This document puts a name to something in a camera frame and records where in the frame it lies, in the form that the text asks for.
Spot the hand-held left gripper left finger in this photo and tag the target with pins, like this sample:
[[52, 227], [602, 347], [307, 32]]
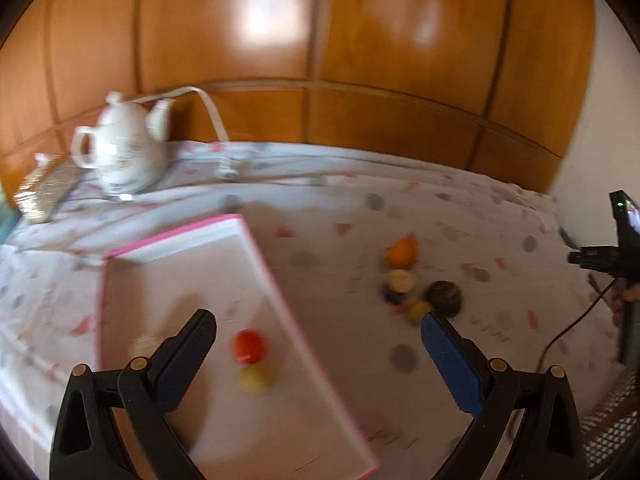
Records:
[[185, 365]]

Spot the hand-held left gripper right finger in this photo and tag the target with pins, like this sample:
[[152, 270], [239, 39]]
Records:
[[452, 365]]

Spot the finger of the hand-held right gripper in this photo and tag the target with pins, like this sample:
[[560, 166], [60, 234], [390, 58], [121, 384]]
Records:
[[592, 256]]

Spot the yellow-green round fruit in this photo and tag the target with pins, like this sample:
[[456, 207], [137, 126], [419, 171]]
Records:
[[256, 380], [417, 311]]

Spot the red tomato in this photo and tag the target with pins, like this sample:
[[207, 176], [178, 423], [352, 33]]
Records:
[[248, 346]]

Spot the pink-edged white box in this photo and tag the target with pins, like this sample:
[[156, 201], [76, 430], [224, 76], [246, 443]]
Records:
[[200, 270]]

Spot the person's right hand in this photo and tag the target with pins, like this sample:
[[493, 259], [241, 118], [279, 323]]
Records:
[[631, 294]]

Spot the dark round fruit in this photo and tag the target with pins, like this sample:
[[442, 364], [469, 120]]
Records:
[[445, 298]]

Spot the small orange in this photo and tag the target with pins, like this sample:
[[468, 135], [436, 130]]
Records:
[[401, 253]]

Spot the black mesh basket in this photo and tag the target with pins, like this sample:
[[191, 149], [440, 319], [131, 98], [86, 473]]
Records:
[[607, 430]]

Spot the printed bed sheet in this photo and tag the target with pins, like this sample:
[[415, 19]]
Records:
[[325, 200]]

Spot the white ceramic teapot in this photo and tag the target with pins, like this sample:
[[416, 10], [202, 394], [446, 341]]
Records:
[[125, 150]]

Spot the teal object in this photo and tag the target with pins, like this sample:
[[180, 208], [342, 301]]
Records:
[[5, 210]]

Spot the wooden headboard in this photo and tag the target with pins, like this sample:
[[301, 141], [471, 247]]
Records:
[[300, 35]]

